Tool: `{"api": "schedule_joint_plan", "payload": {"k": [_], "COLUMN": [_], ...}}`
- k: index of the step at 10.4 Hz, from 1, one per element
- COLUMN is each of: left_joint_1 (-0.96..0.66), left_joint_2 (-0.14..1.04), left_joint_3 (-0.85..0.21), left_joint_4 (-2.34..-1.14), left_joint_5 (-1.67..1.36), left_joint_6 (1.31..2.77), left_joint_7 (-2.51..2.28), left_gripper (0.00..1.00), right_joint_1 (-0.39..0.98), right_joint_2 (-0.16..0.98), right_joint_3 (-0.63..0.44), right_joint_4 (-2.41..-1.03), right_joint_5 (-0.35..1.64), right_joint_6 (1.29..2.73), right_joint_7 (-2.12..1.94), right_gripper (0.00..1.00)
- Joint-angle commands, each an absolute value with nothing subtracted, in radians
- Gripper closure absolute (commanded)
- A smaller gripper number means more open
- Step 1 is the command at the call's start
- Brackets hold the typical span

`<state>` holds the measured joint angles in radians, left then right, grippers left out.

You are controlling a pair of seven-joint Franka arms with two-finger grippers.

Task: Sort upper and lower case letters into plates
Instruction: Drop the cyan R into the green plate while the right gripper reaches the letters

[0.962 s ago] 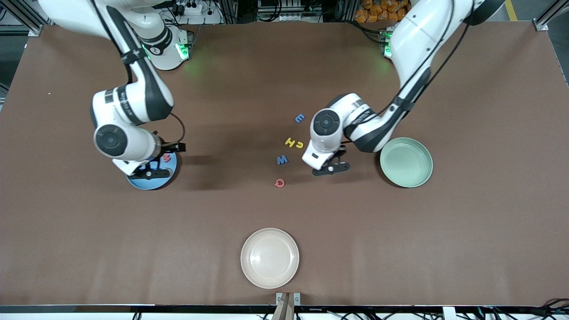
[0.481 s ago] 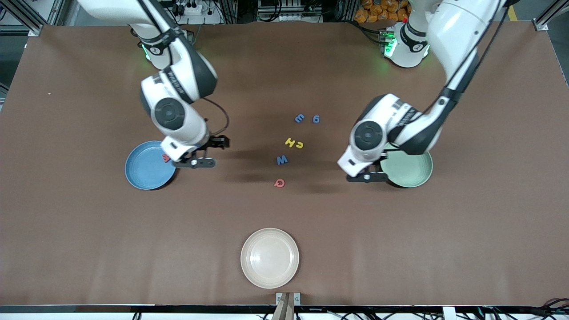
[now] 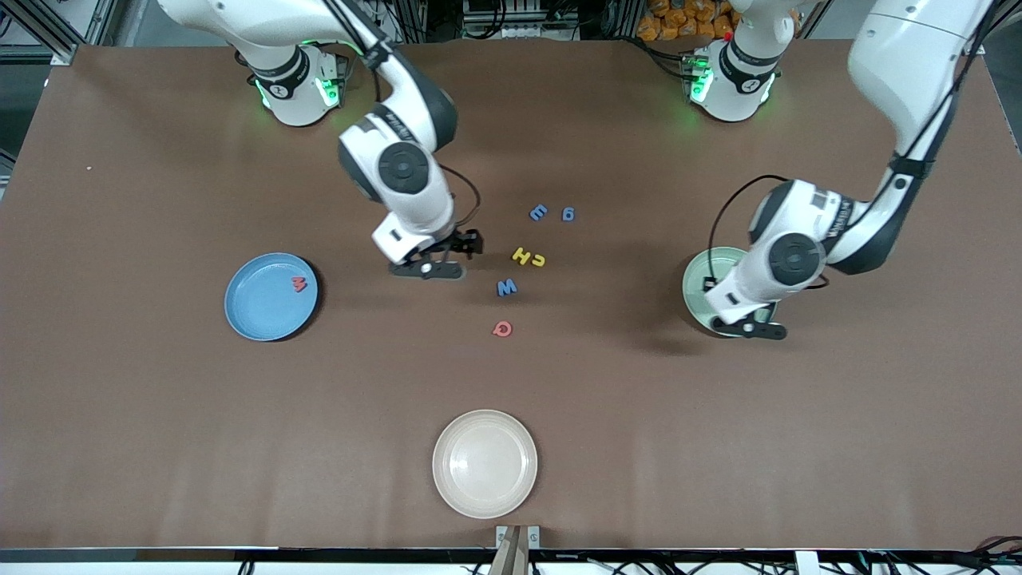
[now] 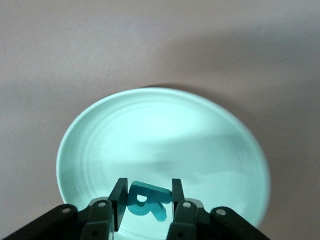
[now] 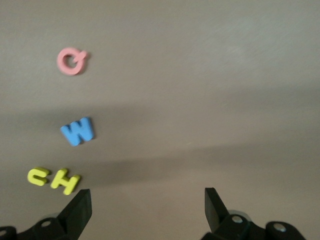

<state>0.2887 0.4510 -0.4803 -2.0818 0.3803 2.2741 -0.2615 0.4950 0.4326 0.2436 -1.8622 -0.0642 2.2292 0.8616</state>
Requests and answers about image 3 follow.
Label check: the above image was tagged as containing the pale green plate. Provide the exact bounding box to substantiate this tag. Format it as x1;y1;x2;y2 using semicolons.
682;247;779;339

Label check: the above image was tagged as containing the blue plate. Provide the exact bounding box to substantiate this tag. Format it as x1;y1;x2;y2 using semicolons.
224;252;319;343

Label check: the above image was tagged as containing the beige plate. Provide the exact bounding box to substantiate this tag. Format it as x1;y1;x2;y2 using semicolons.
432;410;539;520

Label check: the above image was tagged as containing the grey equipment rack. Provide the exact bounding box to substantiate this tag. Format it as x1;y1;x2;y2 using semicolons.
461;0;580;42

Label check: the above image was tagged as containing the orange bag pile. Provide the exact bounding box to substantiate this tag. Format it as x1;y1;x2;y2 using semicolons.
637;0;739;42

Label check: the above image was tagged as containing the brown table cover sheet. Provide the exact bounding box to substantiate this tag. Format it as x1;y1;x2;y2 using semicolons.
0;38;1022;552

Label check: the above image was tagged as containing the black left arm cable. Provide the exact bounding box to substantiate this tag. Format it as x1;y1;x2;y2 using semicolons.
707;0;999;280

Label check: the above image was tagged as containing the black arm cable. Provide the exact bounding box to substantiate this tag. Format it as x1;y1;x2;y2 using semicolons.
319;0;481;236
707;0;999;280

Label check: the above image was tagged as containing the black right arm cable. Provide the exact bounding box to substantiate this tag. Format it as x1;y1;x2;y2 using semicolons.
319;0;481;236

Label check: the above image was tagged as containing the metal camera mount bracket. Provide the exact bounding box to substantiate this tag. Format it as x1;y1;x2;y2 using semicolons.
489;525;541;575

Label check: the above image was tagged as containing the black table edge rail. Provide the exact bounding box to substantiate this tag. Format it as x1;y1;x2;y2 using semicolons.
0;546;1022;575

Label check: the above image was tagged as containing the black floor cable bundle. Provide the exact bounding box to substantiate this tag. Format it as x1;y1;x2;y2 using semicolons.
862;535;1022;575

